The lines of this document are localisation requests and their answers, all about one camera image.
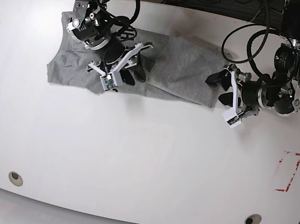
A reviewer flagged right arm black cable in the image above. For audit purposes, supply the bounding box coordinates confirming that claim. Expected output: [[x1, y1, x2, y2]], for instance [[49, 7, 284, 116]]
[[69, 0, 143, 38]]

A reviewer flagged red tape marking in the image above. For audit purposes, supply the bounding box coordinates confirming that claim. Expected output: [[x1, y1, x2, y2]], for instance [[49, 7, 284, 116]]
[[273, 151, 300, 192]]

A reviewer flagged right table cable grommet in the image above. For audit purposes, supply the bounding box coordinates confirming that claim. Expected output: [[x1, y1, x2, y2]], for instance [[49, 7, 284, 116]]
[[244, 214, 262, 224]]

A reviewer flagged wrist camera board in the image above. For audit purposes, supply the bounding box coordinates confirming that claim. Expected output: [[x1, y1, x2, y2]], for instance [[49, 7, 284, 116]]
[[100, 72, 123, 91], [222, 107, 242, 128]]

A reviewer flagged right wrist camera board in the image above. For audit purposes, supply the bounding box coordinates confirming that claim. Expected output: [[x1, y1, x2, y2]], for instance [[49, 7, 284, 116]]
[[100, 72, 123, 91]]

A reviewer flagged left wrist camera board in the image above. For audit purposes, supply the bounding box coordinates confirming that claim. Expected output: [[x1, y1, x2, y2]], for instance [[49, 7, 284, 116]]
[[222, 107, 242, 128]]

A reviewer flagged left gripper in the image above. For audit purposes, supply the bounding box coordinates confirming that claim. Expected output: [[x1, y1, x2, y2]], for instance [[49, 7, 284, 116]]
[[205, 64, 261, 119]]

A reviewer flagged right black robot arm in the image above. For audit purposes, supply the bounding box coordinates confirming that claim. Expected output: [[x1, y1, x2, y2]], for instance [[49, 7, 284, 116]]
[[66, 0, 153, 90]]

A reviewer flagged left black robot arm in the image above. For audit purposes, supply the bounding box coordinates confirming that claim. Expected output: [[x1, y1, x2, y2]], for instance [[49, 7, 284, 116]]
[[206, 0, 300, 125]]

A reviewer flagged grey T-shirt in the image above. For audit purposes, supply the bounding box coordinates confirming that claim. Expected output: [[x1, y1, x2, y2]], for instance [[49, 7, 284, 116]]
[[44, 9, 233, 111]]

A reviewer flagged left table cable grommet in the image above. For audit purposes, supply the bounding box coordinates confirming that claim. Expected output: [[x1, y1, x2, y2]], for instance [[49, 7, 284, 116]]
[[8, 171, 24, 187]]

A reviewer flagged table cable grommet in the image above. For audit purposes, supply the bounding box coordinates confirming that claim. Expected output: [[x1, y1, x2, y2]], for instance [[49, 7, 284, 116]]
[[8, 171, 24, 187], [244, 214, 262, 224]]

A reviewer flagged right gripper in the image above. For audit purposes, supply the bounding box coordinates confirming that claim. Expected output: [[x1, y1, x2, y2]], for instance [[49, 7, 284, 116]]
[[87, 38, 154, 86]]

